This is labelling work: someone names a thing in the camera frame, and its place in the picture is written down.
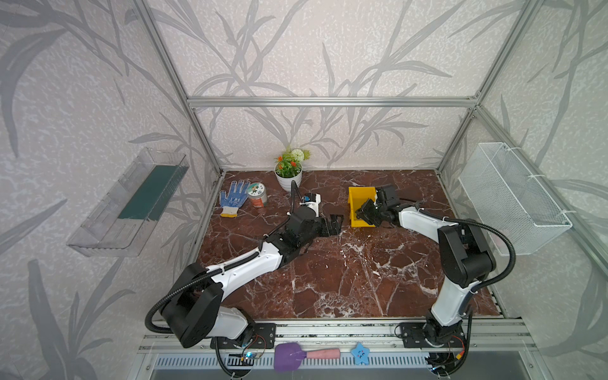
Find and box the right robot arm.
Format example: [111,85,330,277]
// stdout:
[355,185,516,329]

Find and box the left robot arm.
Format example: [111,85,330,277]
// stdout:
[144,206,344,348]

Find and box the yellow plastic bin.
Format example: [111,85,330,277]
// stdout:
[348,187,376,228]

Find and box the tape roll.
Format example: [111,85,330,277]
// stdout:
[246,182,268,208]

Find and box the white pot flower plant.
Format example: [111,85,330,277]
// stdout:
[274,148,310,193]

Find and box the blue white work glove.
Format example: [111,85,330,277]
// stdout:
[219,180,250,218]

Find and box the blue star toy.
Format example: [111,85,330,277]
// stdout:
[351,342,371,366]

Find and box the purple pink spatula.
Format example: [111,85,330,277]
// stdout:
[273,342,341,373]

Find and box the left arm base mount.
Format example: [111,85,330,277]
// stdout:
[211,323,277,350]

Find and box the white wire mesh basket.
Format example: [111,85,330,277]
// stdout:
[459,142,573,256]

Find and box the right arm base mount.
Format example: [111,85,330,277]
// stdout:
[394,321,467,348]

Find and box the aluminium frame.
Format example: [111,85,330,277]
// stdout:
[145,1,607,379]

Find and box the clear plastic wall shelf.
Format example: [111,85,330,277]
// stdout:
[66,147,189,257]

